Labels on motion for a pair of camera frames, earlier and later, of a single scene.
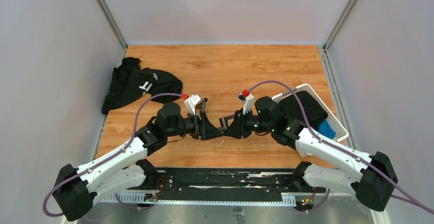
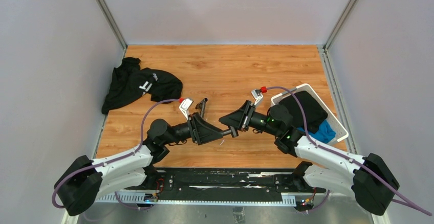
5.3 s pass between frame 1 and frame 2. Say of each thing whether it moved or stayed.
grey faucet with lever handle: stayed
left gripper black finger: stayed
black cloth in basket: stayed
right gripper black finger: moved
